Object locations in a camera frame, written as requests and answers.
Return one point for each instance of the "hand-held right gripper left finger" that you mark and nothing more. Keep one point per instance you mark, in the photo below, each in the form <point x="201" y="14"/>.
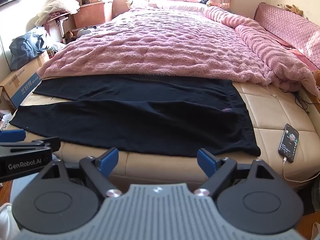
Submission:
<point x="110" y="158"/>

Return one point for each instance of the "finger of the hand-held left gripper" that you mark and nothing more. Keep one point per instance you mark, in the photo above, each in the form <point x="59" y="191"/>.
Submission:
<point x="12" y="135"/>
<point x="50" y="143"/>

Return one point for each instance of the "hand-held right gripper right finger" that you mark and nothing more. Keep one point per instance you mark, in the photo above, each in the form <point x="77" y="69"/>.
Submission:
<point x="206" y="161"/>

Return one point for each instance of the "black pants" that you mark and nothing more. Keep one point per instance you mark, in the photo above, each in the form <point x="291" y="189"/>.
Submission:
<point x="125" y="120"/>

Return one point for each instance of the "white plastic bag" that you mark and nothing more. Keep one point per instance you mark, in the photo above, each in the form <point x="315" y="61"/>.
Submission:
<point x="5" y="120"/>

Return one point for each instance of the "cardboard box with blue print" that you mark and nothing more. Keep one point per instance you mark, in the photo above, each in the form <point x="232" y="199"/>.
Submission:
<point x="22" y="82"/>

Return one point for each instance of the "white clothing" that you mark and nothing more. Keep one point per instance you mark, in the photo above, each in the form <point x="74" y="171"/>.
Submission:
<point x="6" y="222"/>

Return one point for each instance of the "black smartphone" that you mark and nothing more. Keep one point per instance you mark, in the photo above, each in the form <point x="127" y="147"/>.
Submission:
<point x="288" y="142"/>

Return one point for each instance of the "blue grey bag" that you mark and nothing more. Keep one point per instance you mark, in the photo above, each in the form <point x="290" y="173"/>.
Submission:
<point x="26" y="45"/>

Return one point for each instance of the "small brown teddy bear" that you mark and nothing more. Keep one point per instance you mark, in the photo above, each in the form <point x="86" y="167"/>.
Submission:
<point x="70" y="36"/>

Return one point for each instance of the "small white desk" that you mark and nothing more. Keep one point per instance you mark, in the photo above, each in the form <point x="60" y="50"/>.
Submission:
<point x="60" y="23"/>

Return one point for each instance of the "pink fluffy blanket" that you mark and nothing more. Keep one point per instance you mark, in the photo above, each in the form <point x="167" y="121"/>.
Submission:
<point x="162" y="42"/>

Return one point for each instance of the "white cloth pile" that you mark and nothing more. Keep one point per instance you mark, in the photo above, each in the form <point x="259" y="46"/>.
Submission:
<point x="60" y="6"/>

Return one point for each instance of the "brown plush toy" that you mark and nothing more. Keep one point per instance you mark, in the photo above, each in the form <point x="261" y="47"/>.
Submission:
<point x="317" y="78"/>

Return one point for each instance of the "pink quilted headboard cover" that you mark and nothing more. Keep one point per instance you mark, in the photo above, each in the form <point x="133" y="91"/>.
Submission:
<point x="287" y="27"/>

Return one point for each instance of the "white bed pillows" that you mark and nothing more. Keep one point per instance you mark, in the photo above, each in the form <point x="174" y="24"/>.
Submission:
<point x="175" y="5"/>

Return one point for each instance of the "brown plush bunny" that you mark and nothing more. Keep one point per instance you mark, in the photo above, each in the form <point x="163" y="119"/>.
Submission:
<point x="296" y="10"/>

